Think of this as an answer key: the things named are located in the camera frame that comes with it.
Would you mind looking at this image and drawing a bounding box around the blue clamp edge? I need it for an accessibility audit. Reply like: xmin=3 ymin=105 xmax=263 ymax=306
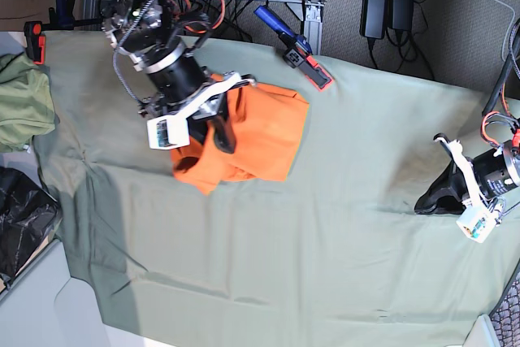
xmin=24 ymin=0 xmax=102 ymax=65
xmin=254 ymin=6 xmax=333 ymax=91

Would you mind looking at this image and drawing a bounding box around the blue clamp centre edge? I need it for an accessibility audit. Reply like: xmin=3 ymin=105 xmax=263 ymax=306
xmin=254 ymin=6 xmax=333 ymax=91

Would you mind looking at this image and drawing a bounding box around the patterned mesh chair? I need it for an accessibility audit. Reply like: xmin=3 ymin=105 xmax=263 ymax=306
xmin=489 ymin=263 xmax=520 ymax=347

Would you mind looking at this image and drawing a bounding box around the olive green shirt pile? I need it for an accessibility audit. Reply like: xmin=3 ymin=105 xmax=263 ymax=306
xmin=1 ymin=54 xmax=55 ymax=153

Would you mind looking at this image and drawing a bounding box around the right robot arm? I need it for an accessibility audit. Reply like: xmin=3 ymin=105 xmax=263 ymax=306
xmin=102 ymin=0 xmax=255 ymax=154

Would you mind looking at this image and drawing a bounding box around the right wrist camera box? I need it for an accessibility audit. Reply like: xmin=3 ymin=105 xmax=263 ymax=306
xmin=146 ymin=115 xmax=190 ymax=150

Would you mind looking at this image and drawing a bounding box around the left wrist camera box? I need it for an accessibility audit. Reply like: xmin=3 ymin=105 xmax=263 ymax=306
xmin=456 ymin=206 xmax=498 ymax=244

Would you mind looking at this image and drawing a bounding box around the green table cloth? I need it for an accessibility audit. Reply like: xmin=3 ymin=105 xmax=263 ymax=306
xmin=34 ymin=31 xmax=519 ymax=346

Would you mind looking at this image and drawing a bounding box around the black power adapter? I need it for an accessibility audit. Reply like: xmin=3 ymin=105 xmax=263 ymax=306
xmin=388 ymin=0 xmax=414 ymax=32
xmin=360 ymin=0 xmax=387 ymax=39

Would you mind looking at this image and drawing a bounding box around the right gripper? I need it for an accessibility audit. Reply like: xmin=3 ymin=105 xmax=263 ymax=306
xmin=137 ymin=48 xmax=257 ymax=154

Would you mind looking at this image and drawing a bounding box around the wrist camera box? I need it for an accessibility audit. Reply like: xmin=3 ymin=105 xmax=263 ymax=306
xmin=456 ymin=206 xmax=498 ymax=244
xmin=146 ymin=115 xmax=190 ymax=150

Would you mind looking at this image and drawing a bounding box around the white cable on carpet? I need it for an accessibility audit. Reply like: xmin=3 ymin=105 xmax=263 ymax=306
xmin=465 ymin=0 xmax=520 ymax=64

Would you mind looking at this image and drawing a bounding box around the black plastic bag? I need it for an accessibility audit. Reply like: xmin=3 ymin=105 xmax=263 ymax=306
xmin=1 ymin=167 xmax=60 ymax=288

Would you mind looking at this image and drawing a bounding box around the black power adapter right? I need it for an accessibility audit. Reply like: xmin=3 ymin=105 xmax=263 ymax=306
xmin=388 ymin=0 xmax=414 ymax=32

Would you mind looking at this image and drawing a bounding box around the aluminium frame post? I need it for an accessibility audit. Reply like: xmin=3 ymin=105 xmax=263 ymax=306
xmin=286 ymin=0 xmax=326 ymax=55

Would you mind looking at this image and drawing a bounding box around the orange T-shirt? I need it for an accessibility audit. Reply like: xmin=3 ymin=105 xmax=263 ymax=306
xmin=171 ymin=83 xmax=309 ymax=195

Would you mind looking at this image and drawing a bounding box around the black power adapter left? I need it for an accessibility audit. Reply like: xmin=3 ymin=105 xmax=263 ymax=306
xmin=360 ymin=0 xmax=387 ymax=39

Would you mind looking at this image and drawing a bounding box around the blue clamp left edge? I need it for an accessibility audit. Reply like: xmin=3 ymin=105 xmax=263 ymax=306
xmin=24 ymin=0 xmax=102 ymax=65

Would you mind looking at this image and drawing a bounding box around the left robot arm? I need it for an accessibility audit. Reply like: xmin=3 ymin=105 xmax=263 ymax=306
xmin=414 ymin=22 xmax=519 ymax=215

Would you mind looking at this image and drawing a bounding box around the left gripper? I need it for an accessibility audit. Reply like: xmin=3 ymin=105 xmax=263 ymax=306
xmin=414 ymin=139 xmax=519 ymax=215

